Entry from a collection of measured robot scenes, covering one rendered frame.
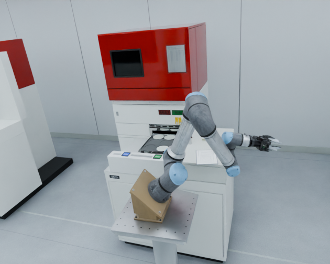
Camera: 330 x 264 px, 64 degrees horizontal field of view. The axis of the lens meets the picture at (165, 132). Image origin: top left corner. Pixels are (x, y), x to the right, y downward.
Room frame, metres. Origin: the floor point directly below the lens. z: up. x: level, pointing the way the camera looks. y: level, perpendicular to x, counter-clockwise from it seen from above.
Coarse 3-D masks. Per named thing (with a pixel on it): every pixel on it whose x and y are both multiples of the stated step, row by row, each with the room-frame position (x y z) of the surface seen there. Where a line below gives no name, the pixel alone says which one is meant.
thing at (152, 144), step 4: (152, 136) 2.24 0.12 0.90; (164, 136) 2.21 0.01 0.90; (148, 140) 2.15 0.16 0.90; (152, 140) 2.15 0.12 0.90; (156, 140) 2.14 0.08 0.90; (160, 140) 2.13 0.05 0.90; (164, 140) 2.12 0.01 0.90; (168, 140) 2.11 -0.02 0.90; (172, 140) 2.10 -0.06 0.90; (148, 144) 2.08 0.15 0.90; (152, 144) 2.07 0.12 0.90; (156, 144) 2.06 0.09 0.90; (160, 144) 2.06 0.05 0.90; (164, 144) 2.05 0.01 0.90; (168, 144) 2.04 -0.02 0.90; (144, 148) 2.01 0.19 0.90; (148, 148) 2.00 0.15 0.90; (152, 148) 1.99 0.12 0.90; (156, 148) 1.99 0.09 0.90
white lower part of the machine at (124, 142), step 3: (120, 138) 2.49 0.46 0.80; (123, 138) 2.47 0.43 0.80; (126, 138) 2.46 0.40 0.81; (129, 138) 2.45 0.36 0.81; (132, 138) 2.44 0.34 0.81; (147, 138) 2.39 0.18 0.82; (120, 141) 2.49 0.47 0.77; (123, 141) 2.48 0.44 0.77; (126, 141) 2.46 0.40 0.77; (129, 141) 2.45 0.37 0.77; (120, 144) 2.49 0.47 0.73; (123, 144) 2.48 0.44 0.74; (126, 144) 2.47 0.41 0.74; (120, 147) 2.49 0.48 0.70; (123, 147) 2.48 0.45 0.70; (123, 150) 2.48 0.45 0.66
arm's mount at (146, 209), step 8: (144, 176) 1.40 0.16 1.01; (152, 176) 1.44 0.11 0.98; (136, 184) 1.31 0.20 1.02; (144, 184) 1.34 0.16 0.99; (136, 192) 1.25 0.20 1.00; (144, 192) 1.28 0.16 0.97; (136, 200) 1.23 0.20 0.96; (144, 200) 1.23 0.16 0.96; (152, 200) 1.26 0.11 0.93; (168, 200) 1.34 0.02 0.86; (136, 208) 1.24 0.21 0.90; (144, 208) 1.22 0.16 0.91; (152, 208) 1.21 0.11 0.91; (160, 208) 1.24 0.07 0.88; (136, 216) 1.25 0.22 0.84; (144, 216) 1.22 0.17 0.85; (152, 216) 1.21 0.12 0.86; (160, 216) 1.19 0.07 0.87
